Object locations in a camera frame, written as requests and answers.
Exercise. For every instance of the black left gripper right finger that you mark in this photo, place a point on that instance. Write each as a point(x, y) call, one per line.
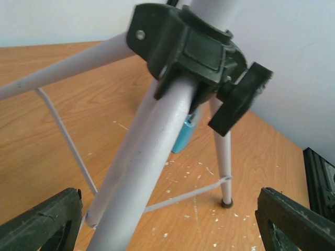
point(285, 224)

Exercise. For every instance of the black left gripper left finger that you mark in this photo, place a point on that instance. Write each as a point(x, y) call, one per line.
point(51, 225)

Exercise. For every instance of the blue metronome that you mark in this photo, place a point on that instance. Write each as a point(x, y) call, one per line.
point(187, 131)

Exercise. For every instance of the white music stand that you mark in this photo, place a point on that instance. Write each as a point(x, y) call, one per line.
point(192, 59)

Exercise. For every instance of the black aluminium front rail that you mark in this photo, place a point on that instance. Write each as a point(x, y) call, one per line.
point(320, 183)

